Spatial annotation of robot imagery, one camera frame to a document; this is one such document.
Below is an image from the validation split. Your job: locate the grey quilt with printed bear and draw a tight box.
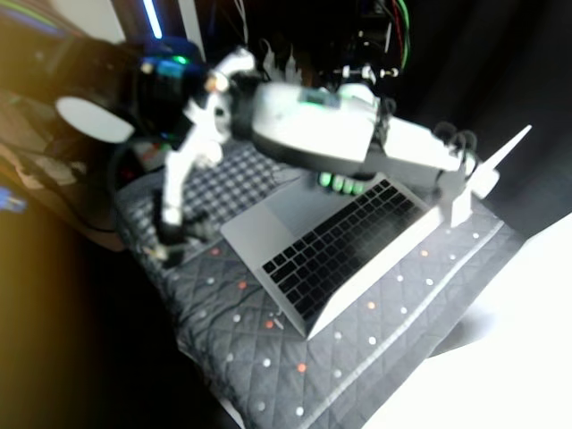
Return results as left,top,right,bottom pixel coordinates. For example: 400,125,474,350
114,142,528,429

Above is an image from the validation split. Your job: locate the glowing white light strip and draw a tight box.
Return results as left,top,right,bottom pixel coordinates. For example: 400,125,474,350
141,0,164,41

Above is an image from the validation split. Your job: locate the grey laptop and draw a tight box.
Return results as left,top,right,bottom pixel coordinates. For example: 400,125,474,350
220,123,534,343

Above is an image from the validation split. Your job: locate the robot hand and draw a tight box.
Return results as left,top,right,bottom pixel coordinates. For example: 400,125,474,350
315,172,366,197
154,82,477,265

